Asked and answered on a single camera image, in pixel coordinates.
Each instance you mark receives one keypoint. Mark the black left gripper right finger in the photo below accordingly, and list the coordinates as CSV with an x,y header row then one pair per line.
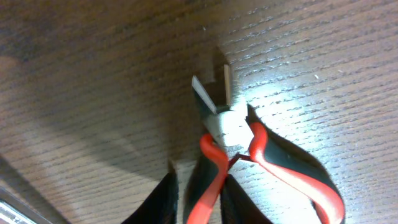
x,y
236,206

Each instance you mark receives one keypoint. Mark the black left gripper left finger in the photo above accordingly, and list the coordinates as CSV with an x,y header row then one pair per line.
x,y
161,206

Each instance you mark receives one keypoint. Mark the red handled cutting pliers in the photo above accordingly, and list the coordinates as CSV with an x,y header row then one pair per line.
x,y
231,135

